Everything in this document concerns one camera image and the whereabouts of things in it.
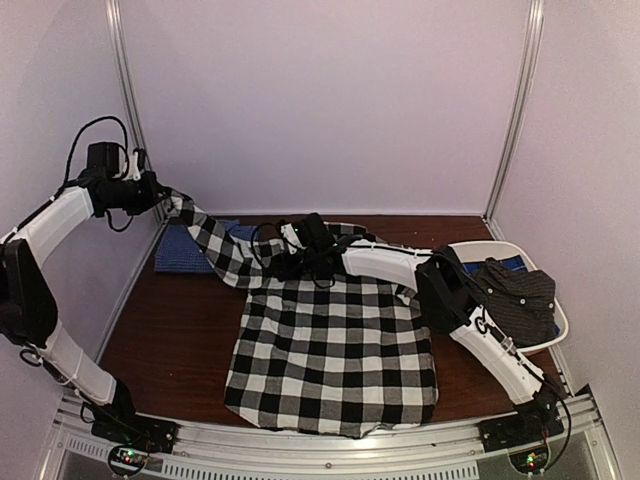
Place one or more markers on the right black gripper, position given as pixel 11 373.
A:
pixel 284 263

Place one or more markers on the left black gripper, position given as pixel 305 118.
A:
pixel 148 200

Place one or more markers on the black white checked shirt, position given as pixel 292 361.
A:
pixel 340 361

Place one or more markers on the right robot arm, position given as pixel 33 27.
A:
pixel 453 304

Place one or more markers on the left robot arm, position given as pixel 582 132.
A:
pixel 29 313

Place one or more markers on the folded blue shirt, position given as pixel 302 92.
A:
pixel 179 253

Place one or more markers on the white plastic basket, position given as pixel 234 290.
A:
pixel 480 250

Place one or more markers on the blue shirt in basket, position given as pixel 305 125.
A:
pixel 515 264

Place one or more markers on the dark striped shirt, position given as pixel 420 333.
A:
pixel 521 304

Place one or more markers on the left small circuit board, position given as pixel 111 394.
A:
pixel 126 461

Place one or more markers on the small circuit board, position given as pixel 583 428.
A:
pixel 126 461
pixel 530 461

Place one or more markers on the right small circuit board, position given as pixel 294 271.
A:
pixel 530 461

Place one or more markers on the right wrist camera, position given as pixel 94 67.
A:
pixel 289 233

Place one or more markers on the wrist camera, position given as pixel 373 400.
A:
pixel 289 233
pixel 135 165

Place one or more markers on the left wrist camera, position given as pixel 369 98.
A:
pixel 135 165

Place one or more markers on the left aluminium frame post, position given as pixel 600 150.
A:
pixel 124 76

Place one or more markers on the aluminium frame post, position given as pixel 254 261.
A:
pixel 124 76
pixel 529 59

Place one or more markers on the right aluminium frame post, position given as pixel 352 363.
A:
pixel 529 59

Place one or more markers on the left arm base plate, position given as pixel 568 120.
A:
pixel 143 433

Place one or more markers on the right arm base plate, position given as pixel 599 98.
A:
pixel 517 430

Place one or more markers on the front aluminium rail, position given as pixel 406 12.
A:
pixel 449 450

